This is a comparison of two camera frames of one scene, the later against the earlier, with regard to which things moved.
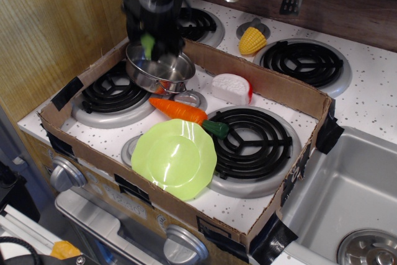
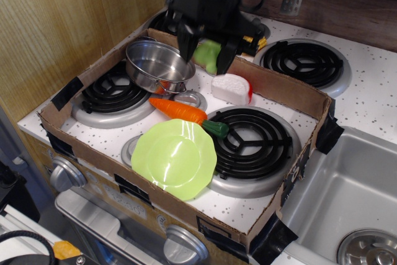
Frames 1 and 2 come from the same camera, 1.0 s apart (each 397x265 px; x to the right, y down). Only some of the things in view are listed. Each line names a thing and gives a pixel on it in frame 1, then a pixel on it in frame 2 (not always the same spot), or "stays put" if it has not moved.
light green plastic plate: (177, 156) stays put
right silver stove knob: (182, 247) stays put
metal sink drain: (366, 246) stays put
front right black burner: (260, 154) stays put
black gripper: (163, 25) to (219, 15)
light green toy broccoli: (147, 41) to (206, 53)
